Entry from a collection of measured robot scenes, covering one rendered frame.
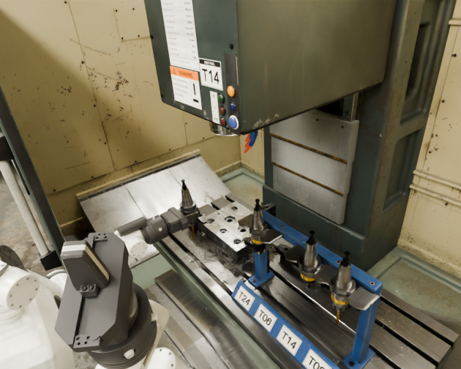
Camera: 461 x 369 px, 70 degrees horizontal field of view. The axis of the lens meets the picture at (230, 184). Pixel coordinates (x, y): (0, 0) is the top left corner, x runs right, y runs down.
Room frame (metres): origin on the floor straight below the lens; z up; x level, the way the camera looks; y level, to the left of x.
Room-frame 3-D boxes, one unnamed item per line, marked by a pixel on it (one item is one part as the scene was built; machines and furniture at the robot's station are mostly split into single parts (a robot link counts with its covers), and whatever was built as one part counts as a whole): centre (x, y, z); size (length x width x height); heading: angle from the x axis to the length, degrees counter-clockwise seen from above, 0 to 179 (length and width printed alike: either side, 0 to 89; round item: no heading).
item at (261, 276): (0.95, -0.09, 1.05); 0.10 x 0.05 x 0.30; 126
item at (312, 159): (1.44, -0.38, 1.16); 0.48 x 0.05 x 0.51; 36
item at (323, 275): (0.65, -0.24, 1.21); 0.07 x 0.05 x 0.01; 126
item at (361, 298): (0.56, -0.31, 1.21); 0.07 x 0.05 x 0.01; 126
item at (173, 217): (0.99, 0.25, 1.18); 0.13 x 0.12 x 0.10; 36
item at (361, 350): (0.59, -0.35, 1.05); 0.10 x 0.05 x 0.30; 126
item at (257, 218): (0.88, -0.08, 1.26); 0.04 x 0.04 x 0.07
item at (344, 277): (0.61, -0.27, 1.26); 0.04 x 0.04 x 0.07
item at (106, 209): (1.71, 0.37, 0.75); 0.89 x 0.67 x 0.26; 126
